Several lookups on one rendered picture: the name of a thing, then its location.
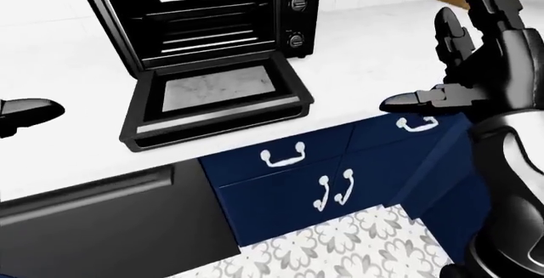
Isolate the black glass toaster oven door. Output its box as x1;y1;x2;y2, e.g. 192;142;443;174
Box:
118;49;316;155

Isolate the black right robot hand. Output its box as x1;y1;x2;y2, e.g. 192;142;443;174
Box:
379;0;544;114

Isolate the white drawer pull handle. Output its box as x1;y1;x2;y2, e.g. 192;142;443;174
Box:
259;141;308;168
395;115;439;133

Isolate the narrow navy blue drawer front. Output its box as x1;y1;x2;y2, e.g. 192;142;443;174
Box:
345;111;463;156

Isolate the navy blue base cabinet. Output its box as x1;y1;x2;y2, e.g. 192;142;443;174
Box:
199;110;495;247

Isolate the white cabinet door handle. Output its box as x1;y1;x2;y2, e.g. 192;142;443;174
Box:
333;168;355;206
313;175;331;212

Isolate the black dishwasher handle bar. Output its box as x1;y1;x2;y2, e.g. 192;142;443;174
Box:
0;166;176;219

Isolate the wide navy blue drawer front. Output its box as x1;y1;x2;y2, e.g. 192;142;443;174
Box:
200;122;354;190

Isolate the metal oven rack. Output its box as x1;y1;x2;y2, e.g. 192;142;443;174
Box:
160;28;278;55

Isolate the navy blue cabinet door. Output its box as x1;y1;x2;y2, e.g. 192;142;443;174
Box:
218;154;342;247
326;121;473;222

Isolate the black toaster oven body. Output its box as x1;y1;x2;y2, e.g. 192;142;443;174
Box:
74;0;320;80

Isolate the black dishwasher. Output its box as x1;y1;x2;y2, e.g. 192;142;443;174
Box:
0;158;243;278

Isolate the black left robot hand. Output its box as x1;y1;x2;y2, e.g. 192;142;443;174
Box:
0;98;66;139

